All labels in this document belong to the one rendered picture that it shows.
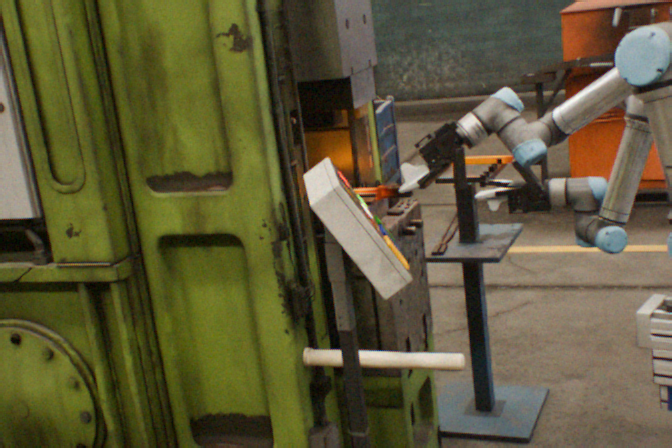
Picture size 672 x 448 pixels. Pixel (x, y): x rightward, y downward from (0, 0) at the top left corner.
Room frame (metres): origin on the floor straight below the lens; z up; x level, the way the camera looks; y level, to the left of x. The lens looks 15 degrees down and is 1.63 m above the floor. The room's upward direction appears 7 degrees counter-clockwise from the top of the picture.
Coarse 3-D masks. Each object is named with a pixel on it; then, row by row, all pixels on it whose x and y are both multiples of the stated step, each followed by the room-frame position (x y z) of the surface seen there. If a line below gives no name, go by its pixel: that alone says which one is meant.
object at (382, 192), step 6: (390, 186) 2.71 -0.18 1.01; (396, 186) 2.70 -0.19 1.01; (360, 192) 2.72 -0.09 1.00; (366, 192) 2.71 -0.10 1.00; (372, 192) 2.71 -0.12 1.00; (378, 192) 2.69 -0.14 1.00; (384, 192) 2.70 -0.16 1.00; (390, 192) 2.69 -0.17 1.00; (396, 192) 2.69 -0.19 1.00; (408, 192) 2.67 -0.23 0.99; (378, 198) 2.69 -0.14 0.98
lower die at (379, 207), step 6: (366, 198) 2.68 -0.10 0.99; (372, 198) 2.67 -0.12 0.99; (384, 198) 2.76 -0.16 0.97; (366, 204) 2.65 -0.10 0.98; (372, 204) 2.65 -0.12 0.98; (378, 204) 2.70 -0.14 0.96; (384, 204) 2.75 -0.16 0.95; (312, 210) 2.67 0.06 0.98; (372, 210) 2.64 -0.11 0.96; (378, 210) 2.69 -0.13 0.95; (384, 210) 2.74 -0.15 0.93; (378, 216) 2.69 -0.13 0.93
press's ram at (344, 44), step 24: (288, 0) 2.60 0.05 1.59; (312, 0) 2.58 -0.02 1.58; (336, 0) 2.56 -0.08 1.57; (360, 0) 2.75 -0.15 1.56; (312, 24) 2.58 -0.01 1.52; (336, 24) 2.55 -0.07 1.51; (360, 24) 2.72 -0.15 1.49; (312, 48) 2.58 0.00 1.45; (336, 48) 2.56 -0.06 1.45; (360, 48) 2.70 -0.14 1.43; (312, 72) 2.59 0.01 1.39; (336, 72) 2.56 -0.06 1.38
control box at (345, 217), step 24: (336, 168) 2.26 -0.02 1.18; (312, 192) 2.07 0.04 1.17; (336, 192) 1.97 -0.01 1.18; (336, 216) 1.97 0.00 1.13; (360, 216) 1.97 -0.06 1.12; (360, 240) 1.97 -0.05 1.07; (384, 240) 2.03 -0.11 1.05; (360, 264) 1.97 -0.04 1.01; (384, 264) 1.97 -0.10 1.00; (384, 288) 1.97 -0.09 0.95
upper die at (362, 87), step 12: (360, 72) 2.68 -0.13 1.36; (372, 72) 2.77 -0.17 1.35; (300, 84) 2.66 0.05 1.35; (312, 84) 2.64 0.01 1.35; (324, 84) 2.63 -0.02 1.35; (336, 84) 2.61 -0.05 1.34; (348, 84) 2.60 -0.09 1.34; (360, 84) 2.67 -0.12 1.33; (372, 84) 2.76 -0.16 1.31; (300, 96) 2.66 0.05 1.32; (312, 96) 2.64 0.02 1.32; (324, 96) 2.63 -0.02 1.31; (336, 96) 2.62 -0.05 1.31; (348, 96) 2.60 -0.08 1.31; (360, 96) 2.66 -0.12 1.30; (372, 96) 2.75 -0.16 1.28; (300, 108) 2.66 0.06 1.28; (312, 108) 2.65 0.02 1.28; (324, 108) 2.63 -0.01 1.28; (336, 108) 2.62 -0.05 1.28; (348, 108) 2.60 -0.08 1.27
